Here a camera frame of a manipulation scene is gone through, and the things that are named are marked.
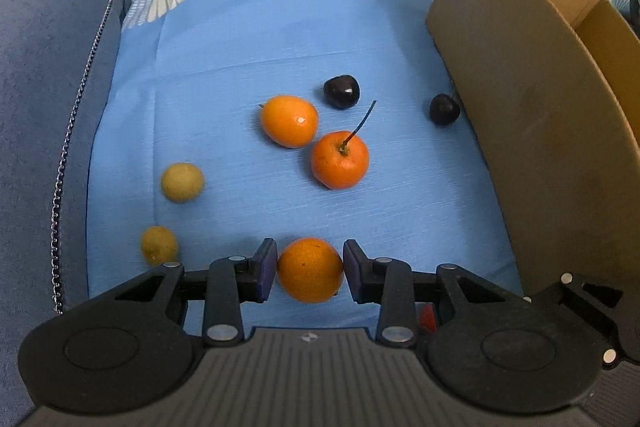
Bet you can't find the yellow-green longan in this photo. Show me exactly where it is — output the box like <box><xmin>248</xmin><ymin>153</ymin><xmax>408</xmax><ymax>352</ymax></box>
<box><xmin>140</xmin><ymin>226</ymin><xmax>179</xmax><ymax>266</ymax></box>
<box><xmin>160</xmin><ymin>162</ymin><xmax>206</xmax><ymax>204</ymax></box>

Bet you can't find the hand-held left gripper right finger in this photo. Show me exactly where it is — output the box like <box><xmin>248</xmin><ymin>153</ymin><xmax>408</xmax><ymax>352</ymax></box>
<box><xmin>343</xmin><ymin>239</ymin><xmax>551</xmax><ymax>348</ymax></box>

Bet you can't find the round orange kumquat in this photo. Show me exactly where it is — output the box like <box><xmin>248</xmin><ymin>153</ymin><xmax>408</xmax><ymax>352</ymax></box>
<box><xmin>277</xmin><ymin>237</ymin><xmax>345</xmax><ymax>305</ymax></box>

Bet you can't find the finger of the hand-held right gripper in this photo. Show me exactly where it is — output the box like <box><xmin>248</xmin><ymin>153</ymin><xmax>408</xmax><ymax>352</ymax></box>
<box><xmin>530</xmin><ymin>273</ymin><xmax>640</xmax><ymax>372</ymax></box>

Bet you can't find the blue printed cloth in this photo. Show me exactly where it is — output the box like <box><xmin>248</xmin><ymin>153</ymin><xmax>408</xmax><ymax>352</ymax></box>
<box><xmin>85</xmin><ymin>0</ymin><xmax>640</xmax><ymax>338</ymax></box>

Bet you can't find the oval orange kumquat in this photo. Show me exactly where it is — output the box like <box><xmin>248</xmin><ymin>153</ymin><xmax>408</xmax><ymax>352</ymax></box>
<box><xmin>259</xmin><ymin>95</ymin><xmax>320</xmax><ymax>150</ymax></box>

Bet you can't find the metal chain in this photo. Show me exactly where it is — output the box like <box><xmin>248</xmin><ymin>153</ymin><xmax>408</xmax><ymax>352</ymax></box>
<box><xmin>50</xmin><ymin>0</ymin><xmax>123</xmax><ymax>316</ymax></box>

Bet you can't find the brown cardboard box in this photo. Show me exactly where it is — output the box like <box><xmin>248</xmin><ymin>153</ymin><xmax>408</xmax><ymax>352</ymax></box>
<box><xmin>425</xmin><ymin>0</ymin><xmax>640</xmax><ymax>298</ymax></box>

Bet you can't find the dark cherry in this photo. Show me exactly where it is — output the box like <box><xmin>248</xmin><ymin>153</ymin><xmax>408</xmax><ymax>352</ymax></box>
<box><xmin>429</xmin><ymin>91</ymin><xmax>462</xmax><ymax>126</ymax></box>
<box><xmin>323</xmin><ymin>75</ymin><xmax>361</xmax><ymax>110</ymax></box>

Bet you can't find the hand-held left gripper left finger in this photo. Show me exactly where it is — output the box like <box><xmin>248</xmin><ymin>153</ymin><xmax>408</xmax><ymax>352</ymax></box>
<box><xmin>60</xmin><ymin>238</ymin><xmax>277</xmax><ymax>348</ymax></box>

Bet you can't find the orange kumquat with stem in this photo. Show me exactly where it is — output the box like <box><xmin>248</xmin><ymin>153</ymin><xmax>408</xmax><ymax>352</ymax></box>
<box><xmin>311</xmin><ymin>100</ymin><xmax>377</xmax><ymax>190</ymax></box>

